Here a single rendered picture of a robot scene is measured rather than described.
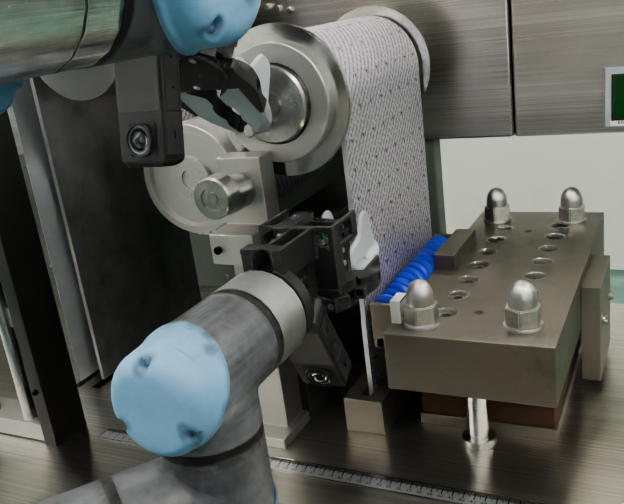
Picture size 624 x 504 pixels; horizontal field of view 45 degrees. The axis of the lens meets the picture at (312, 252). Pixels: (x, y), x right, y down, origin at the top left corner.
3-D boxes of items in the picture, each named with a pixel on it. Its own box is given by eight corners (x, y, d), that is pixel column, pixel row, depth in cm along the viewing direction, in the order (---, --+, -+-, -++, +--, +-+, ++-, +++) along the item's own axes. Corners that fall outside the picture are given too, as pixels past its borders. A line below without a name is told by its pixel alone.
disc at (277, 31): (226, 176, 79) (204, 29, 74) (229, 174, 79) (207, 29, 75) (357, 175, 72) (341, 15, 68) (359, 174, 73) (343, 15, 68)
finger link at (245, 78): (281, 96, 66) (225, 38, 58) (277, 112, 65) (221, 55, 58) (236, 101, 68) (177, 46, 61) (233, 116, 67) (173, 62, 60)
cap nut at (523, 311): (499, 332, 69) (496, 287, 68) (507, 316, 72) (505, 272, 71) (540, 335, 68) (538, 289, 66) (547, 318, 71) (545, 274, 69)
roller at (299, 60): (232, 163, 77) (214, 47, 73) (335, 115, 98) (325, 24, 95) (334, 162, 72) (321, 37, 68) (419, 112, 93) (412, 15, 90)
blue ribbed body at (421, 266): (370, 327, 79) (367, 297, 78) (431, 257, 97) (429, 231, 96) (402, 330, 77) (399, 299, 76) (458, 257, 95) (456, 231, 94)
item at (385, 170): (361, 320, 78) (341, 145, 72) (429, 245, 98) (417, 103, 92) (365, 320, 78) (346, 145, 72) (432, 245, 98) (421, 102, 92)
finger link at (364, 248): (393, 197, 75) (356, 225, 68) (398, 253, 77) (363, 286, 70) (364, 197, 77) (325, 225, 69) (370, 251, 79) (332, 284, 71)
